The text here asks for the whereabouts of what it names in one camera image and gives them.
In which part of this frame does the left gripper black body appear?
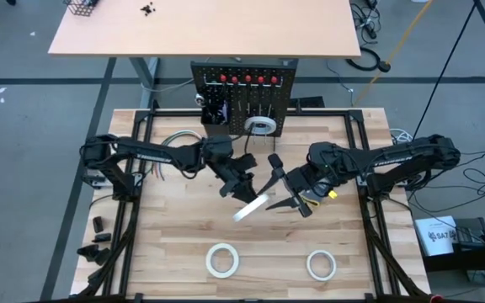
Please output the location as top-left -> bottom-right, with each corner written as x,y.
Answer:
213,152 -> 258,189

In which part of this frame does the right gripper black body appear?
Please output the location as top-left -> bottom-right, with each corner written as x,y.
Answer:
284,164 -> 326,199

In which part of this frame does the white masking tape roll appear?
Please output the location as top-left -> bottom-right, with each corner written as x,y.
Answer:
306,249 -> 338,283
232,193 -> 270,223
205,242 -> 240,279
243,115 -> 278,136

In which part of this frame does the black glove yellow trim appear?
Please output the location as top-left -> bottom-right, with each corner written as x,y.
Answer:
301,188 -> 338,208

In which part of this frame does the black screwdriver red cap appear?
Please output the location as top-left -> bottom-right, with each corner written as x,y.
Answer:
256,75 -> 267,118
243,74 -> 253,117
269,75 -> 280,119

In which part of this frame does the black pegboard bin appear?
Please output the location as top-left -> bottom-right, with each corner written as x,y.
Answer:
200,99 -> 232,138

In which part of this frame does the black metal pegboard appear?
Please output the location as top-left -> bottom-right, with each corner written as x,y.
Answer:
189,58 -> 300,138

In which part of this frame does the white printed box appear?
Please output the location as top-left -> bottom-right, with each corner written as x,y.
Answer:
413,215 -> 459,258

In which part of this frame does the light wooden side table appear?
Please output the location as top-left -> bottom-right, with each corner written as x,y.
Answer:
47,0 -> 362,109

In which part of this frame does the black side shelf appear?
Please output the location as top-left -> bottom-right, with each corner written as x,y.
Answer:
418,216 -> 485,291

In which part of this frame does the black slanted stand pole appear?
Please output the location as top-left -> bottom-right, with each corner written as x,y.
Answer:
412,0 -> 479,140

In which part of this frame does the silver double wire hook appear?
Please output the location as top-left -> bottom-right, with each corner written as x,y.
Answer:
250,114 -> 278,153

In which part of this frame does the multicoloured cable bundle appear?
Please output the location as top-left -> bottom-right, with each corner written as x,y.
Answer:
152,129 -> 204,182

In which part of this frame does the silver pegboard tool rail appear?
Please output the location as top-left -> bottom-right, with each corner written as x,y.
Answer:
203,77 -> 285,88

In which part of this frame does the black aluminium table frame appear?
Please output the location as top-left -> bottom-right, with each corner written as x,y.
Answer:
72,107 -> 433,303

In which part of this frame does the yellow hanging cable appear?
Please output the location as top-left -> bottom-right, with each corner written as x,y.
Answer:
353,0 -> 436,107

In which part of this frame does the black wire basket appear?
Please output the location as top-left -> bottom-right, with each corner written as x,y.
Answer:
62,0 -> 99,18

